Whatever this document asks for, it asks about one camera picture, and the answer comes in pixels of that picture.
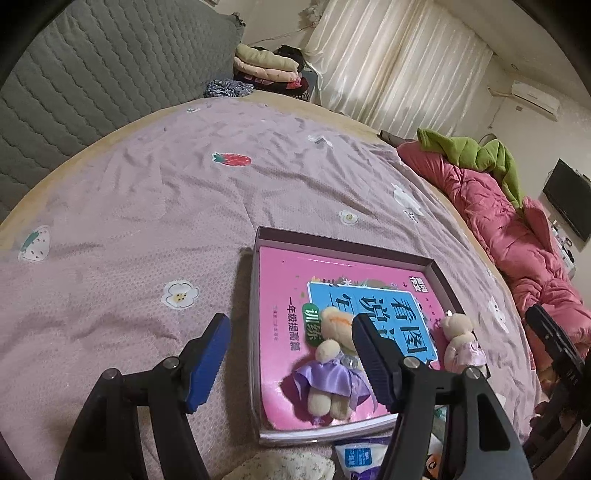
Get black flat television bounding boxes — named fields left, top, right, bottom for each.
left=542, top=159, right=591, bottom=243

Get floral print tissue packet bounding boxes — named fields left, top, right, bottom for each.
left=333, top=438, right=395, bottom=480

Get grey quilted headboard cover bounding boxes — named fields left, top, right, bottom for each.
left=0, top=0, right=245, bottom=222

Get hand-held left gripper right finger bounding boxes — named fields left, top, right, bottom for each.
left=351, top=313, right=534, bottom=480

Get white air conditioner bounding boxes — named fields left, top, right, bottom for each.
left=510, top=79, right=561, bottom=116

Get shallow purple cardboard box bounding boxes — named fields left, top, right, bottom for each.
left=249, top=226, right=467, bottom=446

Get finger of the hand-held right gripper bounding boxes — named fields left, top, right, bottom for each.
left=526, top=305, right=586, bottom=370

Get dark floral cloth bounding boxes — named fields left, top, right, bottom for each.
left=204, top=79, right=254, bottom=97

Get pink children's book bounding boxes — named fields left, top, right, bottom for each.
left=259, top=246, right=446, bottom=430

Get pink printed bedsheet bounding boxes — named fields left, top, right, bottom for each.
left=0, top=95, right=543, bottom=480

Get pink quilt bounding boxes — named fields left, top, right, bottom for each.
left=397, top=138, right=591, bottom=352

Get teddy bear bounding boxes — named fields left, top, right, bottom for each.
left=283, top=305, right=372, bottom=421
left=436, top=311, right=490, bottom=374

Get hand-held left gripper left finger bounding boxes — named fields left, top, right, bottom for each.
left=55, top=313, right=232, bottom=480

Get cream pleated curtain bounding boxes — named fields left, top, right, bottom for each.
left=302, top=0, right=495, bottom=139

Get green fleece blanket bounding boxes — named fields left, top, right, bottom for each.
left=417, top=128, right=525, bottom=208

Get cream lace cloth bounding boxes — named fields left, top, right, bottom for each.
left=235, top=450, right=335, bottom=480

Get stack of folded clothes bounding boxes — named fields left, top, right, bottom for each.
left=233, top=43, right=311, bottom=97

